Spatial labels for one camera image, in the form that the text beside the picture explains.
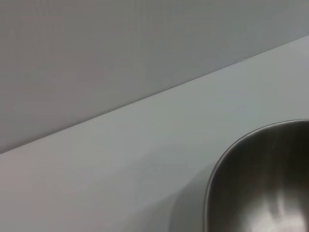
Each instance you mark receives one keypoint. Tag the stainless steel mixing bowl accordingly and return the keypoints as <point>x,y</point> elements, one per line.
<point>265,188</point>

